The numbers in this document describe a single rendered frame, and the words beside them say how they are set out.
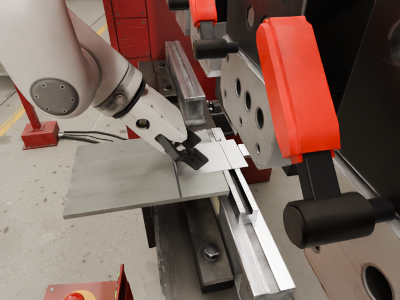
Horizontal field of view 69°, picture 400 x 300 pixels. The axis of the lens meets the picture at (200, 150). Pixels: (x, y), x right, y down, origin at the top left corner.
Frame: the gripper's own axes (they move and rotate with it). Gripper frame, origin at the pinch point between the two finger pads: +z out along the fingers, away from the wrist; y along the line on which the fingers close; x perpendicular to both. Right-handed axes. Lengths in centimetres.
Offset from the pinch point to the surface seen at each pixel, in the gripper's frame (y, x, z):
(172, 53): 65, 0, 7
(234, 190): -9.3, -2.3, 5.2
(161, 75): 61, 8, 9
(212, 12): -12.8, -16.7, -19.8
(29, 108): 163, 115, -4
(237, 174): -5.7, -3.7, 6.3
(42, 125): 167, 125, 11
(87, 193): -4.9, 15.6, -10.2
